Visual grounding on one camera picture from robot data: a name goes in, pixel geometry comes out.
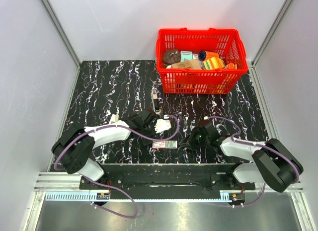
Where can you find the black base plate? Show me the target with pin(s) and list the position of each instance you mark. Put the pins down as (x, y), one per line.
(193, 180)

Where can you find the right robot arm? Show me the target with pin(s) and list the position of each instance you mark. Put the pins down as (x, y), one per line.
(268, 162)

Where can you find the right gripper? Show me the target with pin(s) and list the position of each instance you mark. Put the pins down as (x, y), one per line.
(189, 141)

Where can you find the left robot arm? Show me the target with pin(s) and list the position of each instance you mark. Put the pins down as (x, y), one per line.
(73, 149)

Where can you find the white cable duct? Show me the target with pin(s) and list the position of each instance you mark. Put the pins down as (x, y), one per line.
(149, 196)

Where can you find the green yellow striped box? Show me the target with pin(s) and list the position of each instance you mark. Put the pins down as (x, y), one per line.
(213, 63)

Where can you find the red white staple box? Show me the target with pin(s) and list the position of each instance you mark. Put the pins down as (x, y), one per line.
(165, 145)

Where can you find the staple remover tool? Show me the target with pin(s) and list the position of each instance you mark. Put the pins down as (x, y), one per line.
(155, 102)

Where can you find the brown round object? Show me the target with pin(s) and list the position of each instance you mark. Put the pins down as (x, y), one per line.
(171, 57)

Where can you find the brown cardboard package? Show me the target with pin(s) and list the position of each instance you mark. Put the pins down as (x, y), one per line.
(193, 64)

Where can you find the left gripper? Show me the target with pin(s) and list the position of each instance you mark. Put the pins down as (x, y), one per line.
(153, 124)

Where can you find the small orange box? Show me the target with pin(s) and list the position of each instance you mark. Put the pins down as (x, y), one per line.
(231, 66)

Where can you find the red plastic basket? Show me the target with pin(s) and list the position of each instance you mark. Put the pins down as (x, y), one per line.
(226, 42)

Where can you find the beige stapler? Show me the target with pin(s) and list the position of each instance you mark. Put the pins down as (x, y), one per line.
(114, 118)

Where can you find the orange bottle blue cap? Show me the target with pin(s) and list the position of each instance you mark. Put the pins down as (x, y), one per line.
(203, 55)

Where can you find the teal white card packet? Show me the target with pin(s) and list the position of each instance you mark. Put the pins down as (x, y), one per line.
(186, 56)

